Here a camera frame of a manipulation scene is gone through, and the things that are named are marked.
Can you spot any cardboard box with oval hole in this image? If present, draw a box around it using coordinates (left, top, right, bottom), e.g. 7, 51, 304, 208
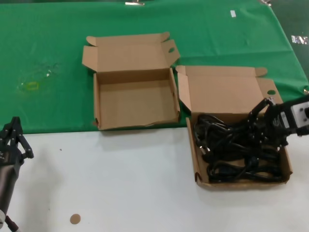
81, 31, 181, 131

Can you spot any green table cloth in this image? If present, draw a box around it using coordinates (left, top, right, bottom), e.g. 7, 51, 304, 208
0, 2, 309, 136

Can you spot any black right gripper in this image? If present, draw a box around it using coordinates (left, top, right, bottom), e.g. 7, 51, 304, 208
248, 96, 300, 147

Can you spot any cardboard box with round hole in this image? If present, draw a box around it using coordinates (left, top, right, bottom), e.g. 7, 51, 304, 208
175, 65, 293, 192

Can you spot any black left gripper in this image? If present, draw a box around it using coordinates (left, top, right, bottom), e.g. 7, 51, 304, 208
0, 117, 34, 170

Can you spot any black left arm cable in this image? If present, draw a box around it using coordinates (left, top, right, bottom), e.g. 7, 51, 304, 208
4, 216, 20, 232

